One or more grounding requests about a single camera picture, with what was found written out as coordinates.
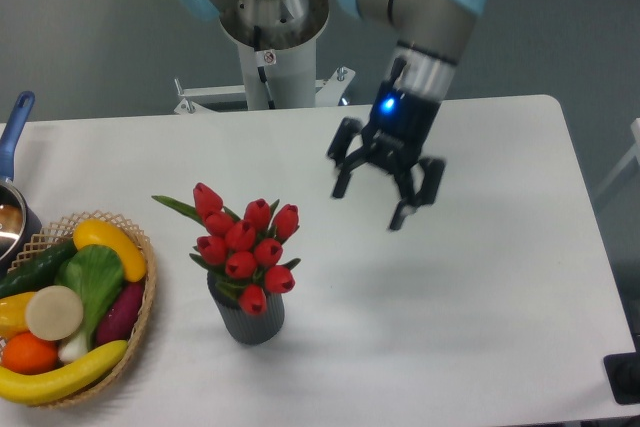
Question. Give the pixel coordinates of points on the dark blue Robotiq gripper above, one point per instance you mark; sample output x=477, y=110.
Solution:
x=398, y=126

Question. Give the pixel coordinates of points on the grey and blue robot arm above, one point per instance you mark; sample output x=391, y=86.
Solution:
x=431, y=38

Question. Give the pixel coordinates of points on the blue handled saucepan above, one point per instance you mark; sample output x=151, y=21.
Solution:
x=18, y=222

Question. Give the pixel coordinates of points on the yellow bell pepper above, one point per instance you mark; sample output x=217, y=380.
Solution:
x=13, y=314

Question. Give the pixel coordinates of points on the yellow banana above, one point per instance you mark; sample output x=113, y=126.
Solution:
x=33, y=390

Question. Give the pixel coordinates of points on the dark green cucumber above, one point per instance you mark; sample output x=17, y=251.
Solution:
x=39, y=271

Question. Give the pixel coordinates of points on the black device at edge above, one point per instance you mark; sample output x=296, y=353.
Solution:
x=623, y=375

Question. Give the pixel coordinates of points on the red tulip bouquet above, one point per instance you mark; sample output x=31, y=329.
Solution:
x=243, y=254

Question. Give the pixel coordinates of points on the white frame at right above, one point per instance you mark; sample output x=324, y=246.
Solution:
x=622, y=172

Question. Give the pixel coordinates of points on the woven wicker basket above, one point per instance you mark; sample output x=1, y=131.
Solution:
x=62, y=230

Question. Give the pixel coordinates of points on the dark grey ribbed vase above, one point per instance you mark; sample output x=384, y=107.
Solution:
x=245, y=328

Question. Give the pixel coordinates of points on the green bok choy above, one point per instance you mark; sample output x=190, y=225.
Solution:
x=95, y=274

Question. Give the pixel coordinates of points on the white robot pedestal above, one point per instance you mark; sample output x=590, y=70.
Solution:
x=276, y=45

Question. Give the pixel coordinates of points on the beige round slice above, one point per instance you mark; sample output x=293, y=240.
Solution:
x=54, y=313

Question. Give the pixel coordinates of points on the orange fruit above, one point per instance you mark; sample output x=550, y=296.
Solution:
x=29, y=355

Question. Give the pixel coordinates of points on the purple sweet potato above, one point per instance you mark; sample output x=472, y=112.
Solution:
x=119, y=321

